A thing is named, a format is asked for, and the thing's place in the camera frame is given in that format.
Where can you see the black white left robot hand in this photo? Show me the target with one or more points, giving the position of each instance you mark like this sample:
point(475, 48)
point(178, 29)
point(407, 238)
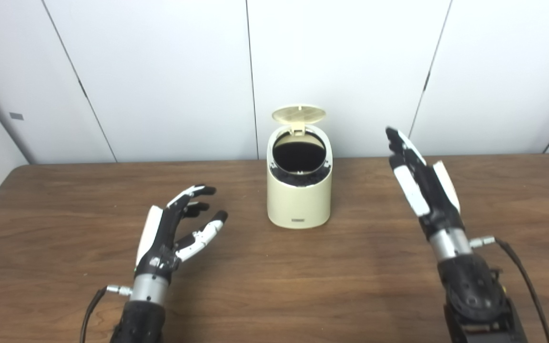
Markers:
point(160, 243)

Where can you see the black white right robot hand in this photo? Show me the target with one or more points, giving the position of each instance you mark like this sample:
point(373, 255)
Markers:
point(432, 195)

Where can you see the cream-colored bin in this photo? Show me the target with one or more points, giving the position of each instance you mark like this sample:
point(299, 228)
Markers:
point(298, 202)

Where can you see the cream round bin lid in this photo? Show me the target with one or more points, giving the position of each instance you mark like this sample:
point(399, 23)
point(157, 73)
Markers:
point(298, 113)

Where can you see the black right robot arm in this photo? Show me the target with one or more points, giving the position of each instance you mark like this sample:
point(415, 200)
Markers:
point(474, 295)

